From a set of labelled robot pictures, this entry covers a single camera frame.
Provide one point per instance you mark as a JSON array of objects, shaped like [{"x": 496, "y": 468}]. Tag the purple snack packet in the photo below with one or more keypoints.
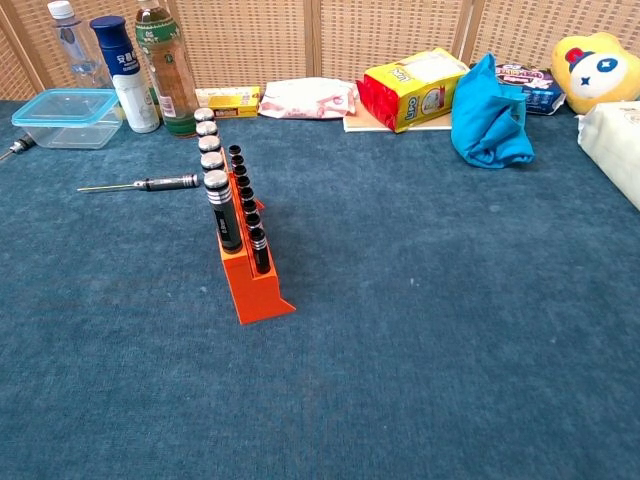
[{"x": 535, "y": 92}]

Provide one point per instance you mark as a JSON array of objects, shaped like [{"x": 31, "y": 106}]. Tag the black silver-capped bit driver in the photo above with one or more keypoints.
[
  {"x": 212, "y": 161},
  {"x": 209, "y": 144},
  {"x": 207, "y": 129},
  {"x": 222, "y": 210},
  {"x": 204, "y": 115}
]

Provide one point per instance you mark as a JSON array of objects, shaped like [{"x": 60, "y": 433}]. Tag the yellow red snack bag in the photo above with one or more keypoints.
[{"x": 415, "y": 95}]

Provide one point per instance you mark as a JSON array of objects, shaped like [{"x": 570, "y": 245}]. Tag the yellow plush toy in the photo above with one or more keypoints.
[{"x": 595, "y": 70}]

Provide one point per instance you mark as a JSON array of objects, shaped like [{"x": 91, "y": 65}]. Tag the small yellow carton box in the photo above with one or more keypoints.
[{"x": 235, "y": 105}]

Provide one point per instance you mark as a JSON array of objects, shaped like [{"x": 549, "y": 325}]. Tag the pink white wipes pack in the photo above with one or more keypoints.
[{"x": 305, "y": 100}]

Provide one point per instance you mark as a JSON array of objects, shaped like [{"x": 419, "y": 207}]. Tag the thin metal awl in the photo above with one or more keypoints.
[{"x": 20, "y": 145}]

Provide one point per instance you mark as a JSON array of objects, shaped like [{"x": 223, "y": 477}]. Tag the wicker folding screen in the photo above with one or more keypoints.
[{"x": 250, "y": 40}]

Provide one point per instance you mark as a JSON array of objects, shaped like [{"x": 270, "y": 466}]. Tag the clear container blue rim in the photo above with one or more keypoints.
[{"x": 65, "y": 120}]

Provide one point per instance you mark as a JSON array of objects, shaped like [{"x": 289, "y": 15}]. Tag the black screwdriver with gold shaft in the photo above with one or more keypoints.
[{"x": 170, "y": 182}]

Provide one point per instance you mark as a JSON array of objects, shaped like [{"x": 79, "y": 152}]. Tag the white bottle blue cap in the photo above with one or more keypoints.
[{"x": 132, "y": 95}]

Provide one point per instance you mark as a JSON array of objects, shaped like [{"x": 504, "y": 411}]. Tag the small black socket driver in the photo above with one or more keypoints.
[
  {"x": 234, "y": 149},
  {"x": 250, "y": 206},
  {"x": 253, "y": 220},
  {"x": 260, "y": 255},
  {"x": 246, "y": 193},
  {"x": 243, "y": 181},
  {"x": 237, "y": 160},
  {"x": 240, "y": 170}
]

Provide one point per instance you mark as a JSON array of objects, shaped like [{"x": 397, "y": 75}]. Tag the long white tissue pack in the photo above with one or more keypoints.
[{"x": 615, "y": 145}]

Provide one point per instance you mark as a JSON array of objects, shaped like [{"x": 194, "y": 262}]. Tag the blue carpet table cover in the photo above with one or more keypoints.
[{"x": 400, "y": 350}]

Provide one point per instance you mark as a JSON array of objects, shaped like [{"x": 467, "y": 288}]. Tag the crumpled blue cloth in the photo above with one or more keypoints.
[{"x": 487, "y": 120}]

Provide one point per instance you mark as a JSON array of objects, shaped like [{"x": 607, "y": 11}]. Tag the orange tool rack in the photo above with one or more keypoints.
[{"x": 255, "y": 300}]

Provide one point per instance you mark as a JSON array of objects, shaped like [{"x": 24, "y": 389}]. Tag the green label tea bottle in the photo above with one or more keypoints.
[{"x": 170, "y": 75}]

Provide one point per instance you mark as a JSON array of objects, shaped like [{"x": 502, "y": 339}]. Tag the clear water bottle white cap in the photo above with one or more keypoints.
[{"x": 75, "y": 45}]

